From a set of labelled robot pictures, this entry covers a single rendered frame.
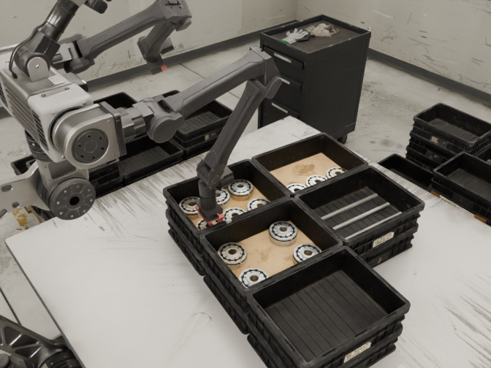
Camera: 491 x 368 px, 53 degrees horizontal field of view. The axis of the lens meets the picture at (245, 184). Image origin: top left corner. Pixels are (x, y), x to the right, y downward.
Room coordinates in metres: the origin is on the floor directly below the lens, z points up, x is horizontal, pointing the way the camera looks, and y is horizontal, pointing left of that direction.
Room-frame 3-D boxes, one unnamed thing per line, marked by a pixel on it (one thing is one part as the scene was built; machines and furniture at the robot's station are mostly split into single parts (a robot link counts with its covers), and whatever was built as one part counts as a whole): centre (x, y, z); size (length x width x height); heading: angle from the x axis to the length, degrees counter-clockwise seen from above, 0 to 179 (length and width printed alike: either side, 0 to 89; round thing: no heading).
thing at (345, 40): (3.23, -0.46, 0.45); 0.60 x 0.45 x 0.90; 130
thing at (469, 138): (2.60, -1.26, 0.37); 0.40 x 0.30 x 0.45; 40
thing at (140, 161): (2.40, 0.61, 0.31); 0.40 x 0.30 x 0.34; 130
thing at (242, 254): (1.22, 0.04, 0.86); 0.10 x 0.10 x 0.01
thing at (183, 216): (1.47, 0.07, 0.92); 0.40 x 0.30 x 0.02; 123
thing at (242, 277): (1.10, -0.03, 0.86); 0.10 x 0.10 x 0.01
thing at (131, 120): (1.08, 0.31, 1.45); 0.09 x 0.08 x 0.12; 40
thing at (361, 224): (1.43, -0.43, 0.87); 0.40 x 0.30 x 0.11; 123
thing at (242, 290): (1.21, -0.09, 0.92); 0.40 x 0.30 x 0.02; 123
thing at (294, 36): (3.22, -0.32, 0.88); 0.25 x 0.19 x 0.03; 130
